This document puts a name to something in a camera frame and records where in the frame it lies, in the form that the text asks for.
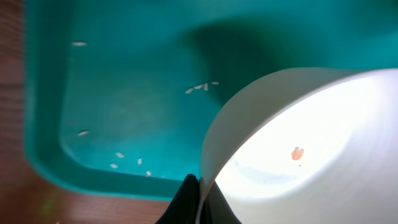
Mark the teal plastic serving tray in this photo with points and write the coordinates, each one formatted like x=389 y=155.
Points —
x=119 y=94

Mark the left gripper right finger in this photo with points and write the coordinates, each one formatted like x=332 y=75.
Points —
x=215 y=209

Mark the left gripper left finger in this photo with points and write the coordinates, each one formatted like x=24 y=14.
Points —
x=183 y=207

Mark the white bowl with peanuts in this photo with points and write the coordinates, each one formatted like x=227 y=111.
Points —
x=307 y=145

